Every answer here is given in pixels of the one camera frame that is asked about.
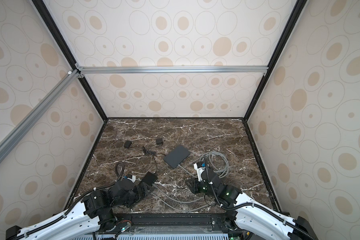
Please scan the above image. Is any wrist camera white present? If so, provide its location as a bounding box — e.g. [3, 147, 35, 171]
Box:
[194, 162, 206, 182]
[122, 174, 136, 183]

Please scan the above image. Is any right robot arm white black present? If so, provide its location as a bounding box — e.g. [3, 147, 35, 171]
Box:
[186, 169, 318, 240]

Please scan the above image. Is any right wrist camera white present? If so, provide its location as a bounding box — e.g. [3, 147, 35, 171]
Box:
[194, 162, 206, 182]

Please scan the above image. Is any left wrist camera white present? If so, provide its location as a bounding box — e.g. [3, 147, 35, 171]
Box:
[122, 174, 136, 183]

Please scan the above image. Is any small circuit board with LEDs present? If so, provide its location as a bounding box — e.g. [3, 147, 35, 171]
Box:
[115, 220, 132, 237]

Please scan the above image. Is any black power adapter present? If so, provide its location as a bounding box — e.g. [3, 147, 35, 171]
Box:
[124, 141, 132, 149]
[156, 138, 164, 146]

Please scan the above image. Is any horizontal aluminium rail back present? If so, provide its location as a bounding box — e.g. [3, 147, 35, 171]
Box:
[78, 66, 268, 74]

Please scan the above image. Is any square dark grey switch box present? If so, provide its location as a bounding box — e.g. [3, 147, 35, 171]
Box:
[164, 145, 191, 169]

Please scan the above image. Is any diagonal aluminium rail left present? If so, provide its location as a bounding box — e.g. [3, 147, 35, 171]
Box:
[0, 70, 79, 163]

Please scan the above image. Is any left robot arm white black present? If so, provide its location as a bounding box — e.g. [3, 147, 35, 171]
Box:
[6, 172, 157, 240]

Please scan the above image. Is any grey ethernet cable bundle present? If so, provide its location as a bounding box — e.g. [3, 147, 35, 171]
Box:
[178, 149, 230, 179]

